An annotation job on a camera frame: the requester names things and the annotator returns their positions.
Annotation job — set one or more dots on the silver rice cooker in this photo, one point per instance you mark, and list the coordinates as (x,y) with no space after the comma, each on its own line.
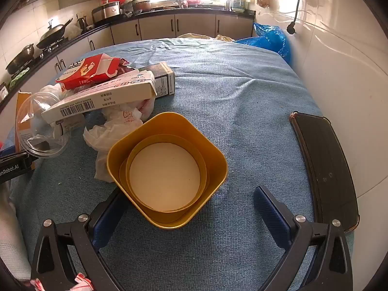
(107,11)

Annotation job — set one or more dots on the person's left forearm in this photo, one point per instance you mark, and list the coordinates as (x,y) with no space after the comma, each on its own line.
(10,239)

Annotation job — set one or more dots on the dark carton box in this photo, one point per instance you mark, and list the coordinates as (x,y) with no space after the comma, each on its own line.
(162,80)

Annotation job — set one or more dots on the blue plastic bag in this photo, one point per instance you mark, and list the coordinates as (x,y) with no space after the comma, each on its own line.
(272,41)

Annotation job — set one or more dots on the dark metal kettle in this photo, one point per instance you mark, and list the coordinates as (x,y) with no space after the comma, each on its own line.
(81,23)

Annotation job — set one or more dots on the black countertop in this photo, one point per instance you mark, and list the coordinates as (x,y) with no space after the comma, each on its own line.
(100,27)

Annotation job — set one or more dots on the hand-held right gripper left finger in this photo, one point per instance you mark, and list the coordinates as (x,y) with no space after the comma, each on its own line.
(106,219)

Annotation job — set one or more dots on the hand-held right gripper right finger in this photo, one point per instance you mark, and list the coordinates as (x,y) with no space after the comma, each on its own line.
(269,215)

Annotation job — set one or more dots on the white plastic bag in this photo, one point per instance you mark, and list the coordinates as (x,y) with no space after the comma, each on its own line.
(100,133)

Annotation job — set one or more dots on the black frying pan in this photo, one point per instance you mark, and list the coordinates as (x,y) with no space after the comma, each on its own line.
(19,57)

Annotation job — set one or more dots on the grey base cabinets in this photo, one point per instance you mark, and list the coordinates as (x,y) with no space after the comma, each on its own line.
(157,25)

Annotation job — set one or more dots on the wok with lid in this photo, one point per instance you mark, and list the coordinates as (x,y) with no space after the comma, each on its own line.
(51,33)

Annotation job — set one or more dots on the brown cardboard piece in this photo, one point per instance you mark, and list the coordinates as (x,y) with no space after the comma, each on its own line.
(21,100)

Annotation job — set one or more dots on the yellow square container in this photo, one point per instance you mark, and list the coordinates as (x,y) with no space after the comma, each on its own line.
(216,172)

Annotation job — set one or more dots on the white red printed wrapper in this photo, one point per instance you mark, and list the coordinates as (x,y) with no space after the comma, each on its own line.
(130,113)

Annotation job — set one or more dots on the long white barcode box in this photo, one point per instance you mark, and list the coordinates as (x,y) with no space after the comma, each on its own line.
(100,100)

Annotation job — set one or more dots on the red white printed cloth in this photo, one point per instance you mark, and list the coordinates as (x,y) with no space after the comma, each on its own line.
(81,283)

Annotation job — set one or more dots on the red basin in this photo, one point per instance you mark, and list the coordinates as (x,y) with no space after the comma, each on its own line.
(116,0)

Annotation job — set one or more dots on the green cloth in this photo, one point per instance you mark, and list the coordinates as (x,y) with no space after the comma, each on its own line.
(18,75)

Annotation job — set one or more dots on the red white snack packet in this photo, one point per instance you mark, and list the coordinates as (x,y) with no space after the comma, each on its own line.
(88,72)

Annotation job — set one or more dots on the tan wicker object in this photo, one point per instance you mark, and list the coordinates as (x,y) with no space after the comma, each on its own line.
(197,35)

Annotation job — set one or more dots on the blue tablecloth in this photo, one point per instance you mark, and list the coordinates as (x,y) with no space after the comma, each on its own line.
(242,112)

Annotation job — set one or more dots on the round paper bowl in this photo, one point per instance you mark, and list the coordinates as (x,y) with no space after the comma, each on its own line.
(165,175)

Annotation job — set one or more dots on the teal plastic container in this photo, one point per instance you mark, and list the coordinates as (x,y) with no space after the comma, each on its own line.
(239,3)

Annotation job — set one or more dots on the small white carton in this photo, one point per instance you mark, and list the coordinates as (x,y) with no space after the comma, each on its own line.
(71,124)

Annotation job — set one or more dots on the clear plastic cup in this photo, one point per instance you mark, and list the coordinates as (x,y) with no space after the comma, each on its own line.
(39,145)

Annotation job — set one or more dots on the dark cooking pot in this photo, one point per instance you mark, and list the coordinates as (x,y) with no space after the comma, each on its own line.
(141,4)

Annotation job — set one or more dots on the black smartphone clear case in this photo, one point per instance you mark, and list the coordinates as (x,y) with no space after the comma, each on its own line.
(327,169)

